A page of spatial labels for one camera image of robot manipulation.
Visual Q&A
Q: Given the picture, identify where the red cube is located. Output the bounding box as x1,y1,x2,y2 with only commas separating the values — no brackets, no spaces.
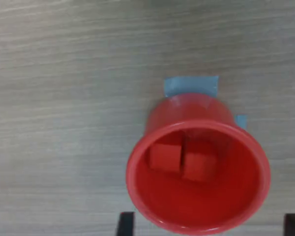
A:
180,139,217,183
148,143,183,173

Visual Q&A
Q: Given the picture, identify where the red plastic bin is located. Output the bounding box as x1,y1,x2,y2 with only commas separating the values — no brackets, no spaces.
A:
125,94,271,234

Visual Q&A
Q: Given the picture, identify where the small tape piece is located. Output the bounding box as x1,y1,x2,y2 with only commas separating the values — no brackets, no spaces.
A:
163,75,220,98
235,114,248,130

